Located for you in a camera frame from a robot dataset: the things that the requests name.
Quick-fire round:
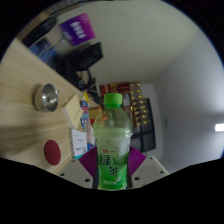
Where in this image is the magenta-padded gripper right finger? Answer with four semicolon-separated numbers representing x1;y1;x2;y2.
127;145;170;188

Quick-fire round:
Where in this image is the green tea drink bottle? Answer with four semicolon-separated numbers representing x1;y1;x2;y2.
92;92;134;191

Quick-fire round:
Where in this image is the purple sign board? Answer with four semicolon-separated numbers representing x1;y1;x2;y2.
59;13;97;47

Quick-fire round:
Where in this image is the black office chair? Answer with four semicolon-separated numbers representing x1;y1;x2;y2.
61;42;104;98

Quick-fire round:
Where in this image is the flat round red coaster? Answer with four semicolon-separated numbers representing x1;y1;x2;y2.
43;139;62;167

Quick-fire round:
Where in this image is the black hard suitcase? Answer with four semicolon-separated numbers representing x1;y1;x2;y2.
21;16;58;48

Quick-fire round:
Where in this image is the white paper booklet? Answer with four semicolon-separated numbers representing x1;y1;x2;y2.
69;128;89;159

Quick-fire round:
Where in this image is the small steel cup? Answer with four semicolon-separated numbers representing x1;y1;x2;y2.
33;83;61;113

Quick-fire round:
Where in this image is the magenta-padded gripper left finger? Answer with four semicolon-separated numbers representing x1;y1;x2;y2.
59;146;99;189

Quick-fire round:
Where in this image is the wooden shelf unit with trophies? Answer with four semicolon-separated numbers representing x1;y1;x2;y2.
99;81;151;128

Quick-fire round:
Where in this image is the cream book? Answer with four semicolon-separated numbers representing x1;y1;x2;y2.
61;93;84;129

